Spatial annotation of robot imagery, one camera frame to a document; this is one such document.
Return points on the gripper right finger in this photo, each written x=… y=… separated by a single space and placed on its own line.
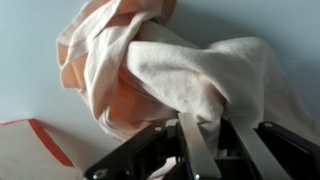
x=264 y=164

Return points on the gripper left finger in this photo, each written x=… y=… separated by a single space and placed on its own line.
x=203 y=166

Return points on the pink shirt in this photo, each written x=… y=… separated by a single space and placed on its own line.
x=136 y=76

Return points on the white plastic Target bag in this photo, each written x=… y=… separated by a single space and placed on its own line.
x=27 y=152

